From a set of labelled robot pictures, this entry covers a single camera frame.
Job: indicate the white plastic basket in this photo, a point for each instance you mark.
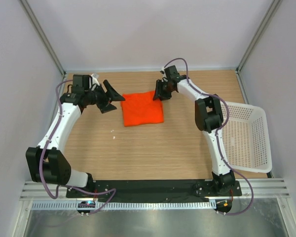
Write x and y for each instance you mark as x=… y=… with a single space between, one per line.
x=246 y=138

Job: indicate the orange t shirt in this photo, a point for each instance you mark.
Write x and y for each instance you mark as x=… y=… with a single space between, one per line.
x=140 y=109

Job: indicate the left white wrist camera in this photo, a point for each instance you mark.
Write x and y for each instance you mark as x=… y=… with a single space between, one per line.
x=94 y=80

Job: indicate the slotted cable duct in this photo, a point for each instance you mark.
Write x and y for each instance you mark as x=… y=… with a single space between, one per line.
x=89 y=206

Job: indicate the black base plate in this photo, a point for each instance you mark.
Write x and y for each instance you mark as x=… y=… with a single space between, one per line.
x=164 y=191

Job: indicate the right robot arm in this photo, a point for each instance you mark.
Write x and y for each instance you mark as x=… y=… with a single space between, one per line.
x=208 y=118

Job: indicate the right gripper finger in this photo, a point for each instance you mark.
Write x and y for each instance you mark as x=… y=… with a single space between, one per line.
x=165 y=96
x=157 y=93

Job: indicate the aluminium frame post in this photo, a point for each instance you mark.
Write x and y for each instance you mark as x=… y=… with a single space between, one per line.
x=272 y=9
x=41 y=34

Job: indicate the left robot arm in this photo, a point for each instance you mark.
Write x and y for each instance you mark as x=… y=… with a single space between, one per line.
x=46 y=161

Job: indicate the aluminium rail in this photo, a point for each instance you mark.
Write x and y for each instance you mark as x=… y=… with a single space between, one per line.
x=262 y=187

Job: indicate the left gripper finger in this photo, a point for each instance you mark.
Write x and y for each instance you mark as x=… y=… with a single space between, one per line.
x=111 y=93
x=107 y=107

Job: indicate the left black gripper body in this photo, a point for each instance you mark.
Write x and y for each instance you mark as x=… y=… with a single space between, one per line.
x=97 y=96

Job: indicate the right aluminium frame post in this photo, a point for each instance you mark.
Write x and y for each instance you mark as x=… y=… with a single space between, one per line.
x=272 y=9

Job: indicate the left aluminium frame post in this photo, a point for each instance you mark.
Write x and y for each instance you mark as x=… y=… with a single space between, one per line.
x=41 y=34

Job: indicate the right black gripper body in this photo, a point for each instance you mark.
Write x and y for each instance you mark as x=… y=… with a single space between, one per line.
x=165 y=88

